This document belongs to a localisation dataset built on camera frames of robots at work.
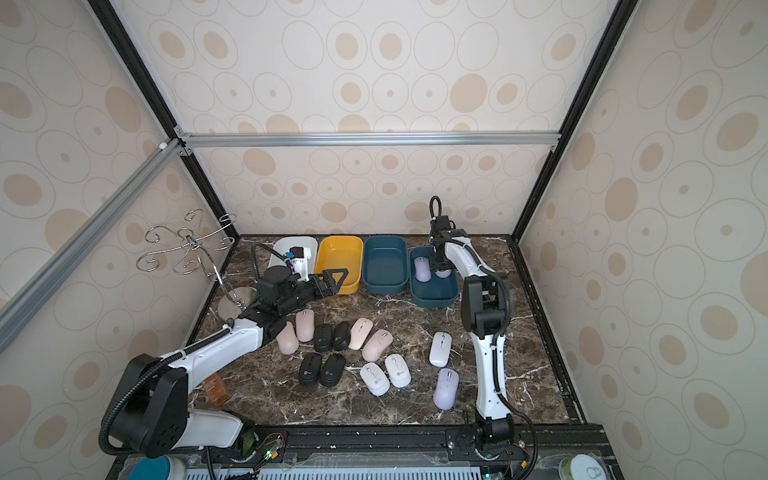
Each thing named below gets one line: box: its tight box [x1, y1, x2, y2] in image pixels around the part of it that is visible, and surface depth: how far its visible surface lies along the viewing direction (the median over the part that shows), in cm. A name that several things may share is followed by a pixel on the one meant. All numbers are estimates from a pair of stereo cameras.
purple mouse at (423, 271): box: [414, 256, 432, 282], surface depth 108 cm
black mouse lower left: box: [299, 352, 323, 387], surface depth 86 cm
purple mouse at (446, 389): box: [433, 368, 460, 411], surface depth 83 cm
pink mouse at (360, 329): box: [348, 317, 373, 351], surface depth 94 cm
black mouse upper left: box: [314, 323, 333, 353], surface depth 91 cm
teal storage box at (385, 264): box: [362, 235, 409, 295], surface depth 111 cm
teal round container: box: [117, 454, 187, 480], surface depth 67 cm
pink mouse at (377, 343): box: [362, 329, 394, 362], surface depth 91 cm
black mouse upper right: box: [333, 321, 349, 351], surface depth 91 cm
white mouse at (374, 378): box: [360, 362, 390, 397], surface depth 84 cm
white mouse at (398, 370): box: [385, 353, 413, 389], surface depth 86 cm
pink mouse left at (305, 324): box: [296, 308, 315, 343], surface depth 94 cm
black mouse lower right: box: [319, 353, 346, 387], surface depth 87 cm
